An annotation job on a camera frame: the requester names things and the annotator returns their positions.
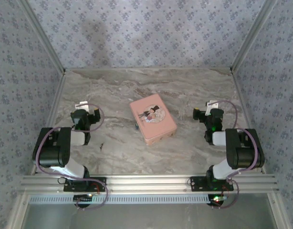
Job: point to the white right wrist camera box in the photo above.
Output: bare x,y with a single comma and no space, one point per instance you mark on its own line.
212,104

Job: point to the black left control board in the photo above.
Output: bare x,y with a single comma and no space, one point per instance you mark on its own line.
83,198

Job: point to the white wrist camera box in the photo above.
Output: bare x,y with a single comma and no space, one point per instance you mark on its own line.
82,105
212,104

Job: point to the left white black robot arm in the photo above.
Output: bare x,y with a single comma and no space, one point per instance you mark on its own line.
65,152

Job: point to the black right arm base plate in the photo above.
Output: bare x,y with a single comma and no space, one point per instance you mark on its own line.
196,184

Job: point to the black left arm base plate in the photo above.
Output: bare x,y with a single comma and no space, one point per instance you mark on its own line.
70,188

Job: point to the aluminium frame leg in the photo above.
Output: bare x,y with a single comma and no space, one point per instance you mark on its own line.
275,210
20,210

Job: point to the black right control board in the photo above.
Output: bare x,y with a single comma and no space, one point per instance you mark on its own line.
216,200

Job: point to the black control board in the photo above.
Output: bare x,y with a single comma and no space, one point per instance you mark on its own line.
216,200
83,198

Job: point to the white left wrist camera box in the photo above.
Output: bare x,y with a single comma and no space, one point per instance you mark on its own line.
82,105

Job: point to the aluminium frame post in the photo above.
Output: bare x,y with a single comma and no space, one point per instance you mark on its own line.
45,38
251,38

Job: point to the aluminium mounting rail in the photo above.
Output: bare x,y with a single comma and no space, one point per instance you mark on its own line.
146,184

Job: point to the pink tin box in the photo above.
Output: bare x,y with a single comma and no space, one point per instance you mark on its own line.
153,119

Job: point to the small key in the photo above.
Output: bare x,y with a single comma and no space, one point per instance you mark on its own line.
102,146

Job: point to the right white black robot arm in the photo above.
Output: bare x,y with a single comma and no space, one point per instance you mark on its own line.
242,155

